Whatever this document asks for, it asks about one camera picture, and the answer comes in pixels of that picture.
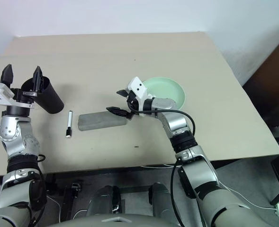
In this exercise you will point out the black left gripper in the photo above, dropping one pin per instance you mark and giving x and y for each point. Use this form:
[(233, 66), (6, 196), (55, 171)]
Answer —
[(24, 98)]

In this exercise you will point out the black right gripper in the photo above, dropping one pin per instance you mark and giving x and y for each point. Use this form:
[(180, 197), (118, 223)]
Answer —
[(135, 102)]

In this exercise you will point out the black plastic cup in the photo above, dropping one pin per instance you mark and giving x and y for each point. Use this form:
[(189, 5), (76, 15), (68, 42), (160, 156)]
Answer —
[(48, 98)]

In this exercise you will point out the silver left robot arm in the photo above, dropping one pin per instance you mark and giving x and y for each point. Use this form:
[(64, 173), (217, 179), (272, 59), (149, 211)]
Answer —
[(16, 146)]

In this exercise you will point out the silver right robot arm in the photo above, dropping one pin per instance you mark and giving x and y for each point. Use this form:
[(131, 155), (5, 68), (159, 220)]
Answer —
[(200, 170)]

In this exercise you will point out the grey rectangular sponge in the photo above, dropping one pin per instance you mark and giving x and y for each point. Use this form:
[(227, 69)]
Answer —
[(99, 120)]

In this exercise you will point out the pale round plate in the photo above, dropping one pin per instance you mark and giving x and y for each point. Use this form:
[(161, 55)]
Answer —
[(167, 89)]

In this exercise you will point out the white marker with black cap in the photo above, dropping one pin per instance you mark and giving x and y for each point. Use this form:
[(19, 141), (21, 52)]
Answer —
[(69, 123)]

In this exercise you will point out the grey rounded robot leg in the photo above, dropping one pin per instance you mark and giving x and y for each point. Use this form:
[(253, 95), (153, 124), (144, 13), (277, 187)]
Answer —
[(103, 201), (164, 198)]

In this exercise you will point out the grey robot torso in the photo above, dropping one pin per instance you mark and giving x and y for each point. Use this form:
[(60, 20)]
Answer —
[(120, 220)]

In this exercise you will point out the brown wooden cabinet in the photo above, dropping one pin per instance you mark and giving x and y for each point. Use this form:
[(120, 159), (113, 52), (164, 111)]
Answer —
[(272, 82)]

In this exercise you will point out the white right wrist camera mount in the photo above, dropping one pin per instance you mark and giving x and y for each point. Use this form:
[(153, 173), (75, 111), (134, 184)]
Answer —
[(139, 88)]

